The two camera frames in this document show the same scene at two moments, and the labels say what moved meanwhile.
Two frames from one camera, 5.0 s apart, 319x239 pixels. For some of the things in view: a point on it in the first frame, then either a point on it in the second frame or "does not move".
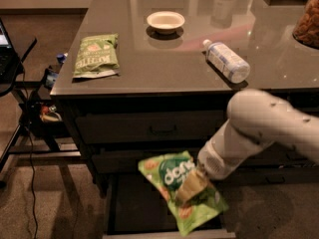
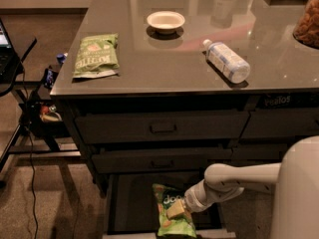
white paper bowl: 165,22 does not move
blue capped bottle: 62,57 does not move
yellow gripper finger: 194,183 -> 175,210
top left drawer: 191,127 does not move
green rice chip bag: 169,171 -> 179,225
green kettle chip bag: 97,57 does not move
